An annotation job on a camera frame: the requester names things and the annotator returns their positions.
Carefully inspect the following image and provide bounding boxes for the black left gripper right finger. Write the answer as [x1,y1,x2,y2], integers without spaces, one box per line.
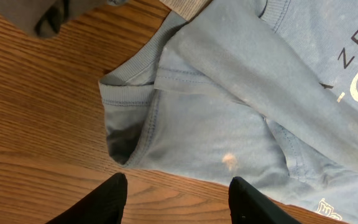
[228,177,300,224]

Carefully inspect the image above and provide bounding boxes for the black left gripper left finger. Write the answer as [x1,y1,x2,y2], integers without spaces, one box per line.
[47,172,128,224]

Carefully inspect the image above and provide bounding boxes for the light blue printed t-shirt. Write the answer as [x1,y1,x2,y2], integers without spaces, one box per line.
[99,0,358,223]

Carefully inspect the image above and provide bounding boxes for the folded grey garment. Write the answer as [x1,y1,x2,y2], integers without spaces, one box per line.
[0,0,130,40]

